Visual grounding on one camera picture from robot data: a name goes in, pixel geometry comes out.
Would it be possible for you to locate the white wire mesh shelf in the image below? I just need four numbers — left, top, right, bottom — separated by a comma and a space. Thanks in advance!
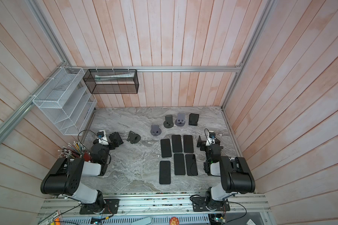
33, 67, 97, 136

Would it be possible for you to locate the black phone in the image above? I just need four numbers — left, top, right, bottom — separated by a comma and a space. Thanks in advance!
171, 135, 183, 153
174, 153, 186, 175

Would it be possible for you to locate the green phone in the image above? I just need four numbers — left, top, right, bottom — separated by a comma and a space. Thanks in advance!
160, 139, 172, 158

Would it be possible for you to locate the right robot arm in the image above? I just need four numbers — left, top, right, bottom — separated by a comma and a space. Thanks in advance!
197, 133, 255, 211

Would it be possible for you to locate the bundle of pencils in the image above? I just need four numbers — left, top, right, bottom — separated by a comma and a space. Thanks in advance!
58, 142, 86, 159

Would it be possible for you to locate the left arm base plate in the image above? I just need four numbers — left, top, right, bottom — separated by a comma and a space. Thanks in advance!
79, 198, 120, 215

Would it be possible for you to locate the grey round stand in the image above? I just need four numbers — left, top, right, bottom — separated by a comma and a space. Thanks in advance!
163, 115, 174, 128

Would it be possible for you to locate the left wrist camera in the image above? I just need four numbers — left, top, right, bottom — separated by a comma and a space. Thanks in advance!
97, 130, 108, 143

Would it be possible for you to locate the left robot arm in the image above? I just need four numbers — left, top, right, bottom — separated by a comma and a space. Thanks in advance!
40, 138, 119, 211

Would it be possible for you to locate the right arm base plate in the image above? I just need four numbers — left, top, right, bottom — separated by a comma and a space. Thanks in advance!
189, 195, 231, 212

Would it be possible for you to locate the black stand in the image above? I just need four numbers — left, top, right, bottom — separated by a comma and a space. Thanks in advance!
188, 113, 200, 126
109, 132, 124, 149

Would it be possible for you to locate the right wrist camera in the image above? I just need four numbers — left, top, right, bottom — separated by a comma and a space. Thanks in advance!
206, 131, 216, 146

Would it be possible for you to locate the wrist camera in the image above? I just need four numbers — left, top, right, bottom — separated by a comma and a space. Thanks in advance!
97, 130, 108, 143
206, 131, 216, 146

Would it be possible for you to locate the aluminium rail front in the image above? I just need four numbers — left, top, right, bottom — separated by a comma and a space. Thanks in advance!
37, 192, 271, 218

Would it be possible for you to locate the black mesh basket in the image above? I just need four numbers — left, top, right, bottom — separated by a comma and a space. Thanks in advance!
83, 68, 139, 94

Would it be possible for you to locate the blue phone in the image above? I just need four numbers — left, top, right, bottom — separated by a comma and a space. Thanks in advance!
159, 161, 171, 185

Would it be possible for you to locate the purple phone stand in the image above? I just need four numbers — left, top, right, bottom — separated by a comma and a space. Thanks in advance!
175, 113, 186, 127

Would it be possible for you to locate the red pencil cup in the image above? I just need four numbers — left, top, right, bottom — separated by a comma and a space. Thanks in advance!
83, 152, 92, 162

